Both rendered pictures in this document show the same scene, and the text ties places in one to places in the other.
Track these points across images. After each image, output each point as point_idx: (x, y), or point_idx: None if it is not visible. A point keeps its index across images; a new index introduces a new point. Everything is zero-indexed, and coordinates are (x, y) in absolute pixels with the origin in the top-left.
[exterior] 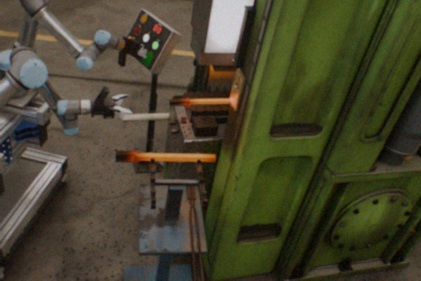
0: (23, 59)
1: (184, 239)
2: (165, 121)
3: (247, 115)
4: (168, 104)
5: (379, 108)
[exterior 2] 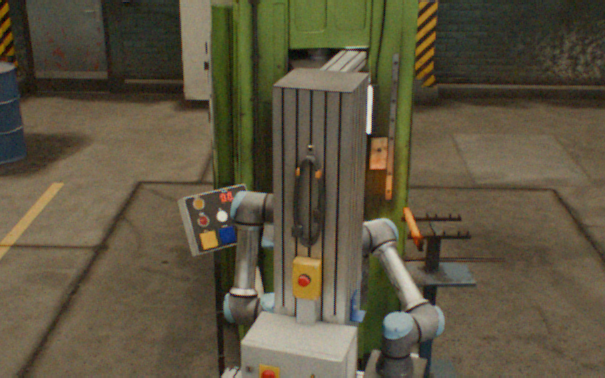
0: (381, 224)
1: (455, 264)
2: (126, 375)
3: (400, 160)
4: (80, 371)
5: None
